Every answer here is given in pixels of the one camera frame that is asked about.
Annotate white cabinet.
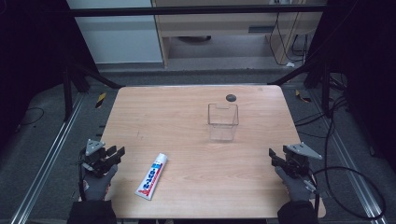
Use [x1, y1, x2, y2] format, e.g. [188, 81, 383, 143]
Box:
[65, 0, 164, 64]

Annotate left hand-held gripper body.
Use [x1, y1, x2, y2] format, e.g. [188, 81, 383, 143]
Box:
[78, 138, 114, 178]

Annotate wooden desk cabinet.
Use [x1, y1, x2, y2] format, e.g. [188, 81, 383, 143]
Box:
[151, 0, 328, 69]

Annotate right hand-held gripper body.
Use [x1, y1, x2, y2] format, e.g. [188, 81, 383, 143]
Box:
[281, 142, 323, 188]

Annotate black metal frame bar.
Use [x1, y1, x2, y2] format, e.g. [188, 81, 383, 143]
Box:
[68, 4, 327, 18]

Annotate clear plastic box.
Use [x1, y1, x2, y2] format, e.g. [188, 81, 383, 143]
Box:
[206, 103, 240, 142]

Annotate black metal stand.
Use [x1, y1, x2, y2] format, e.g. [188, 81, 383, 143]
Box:
[267, 55, 347, 118]
[62, 59, 125, 122]

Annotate white toothpaste tube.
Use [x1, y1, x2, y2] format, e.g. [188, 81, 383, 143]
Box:
[134, 152, 169, 201]

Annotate yellow black striped tape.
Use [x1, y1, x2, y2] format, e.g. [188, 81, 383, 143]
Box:
[94, 91, 107, 109]
[294, 89, 312, 104]

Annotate person's right hand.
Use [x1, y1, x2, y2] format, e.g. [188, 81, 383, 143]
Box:
[274, 165, 314, 203]

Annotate black cable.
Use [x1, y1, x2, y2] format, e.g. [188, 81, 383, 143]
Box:
[311, 96, 387, 220]
[17, 106, 46, 132]
[268, 12, 312, 67]

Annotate aluminium floor rail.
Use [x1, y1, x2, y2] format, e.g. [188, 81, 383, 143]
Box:
[8, 92, 87, 224]
[306, 88, 389, 224]

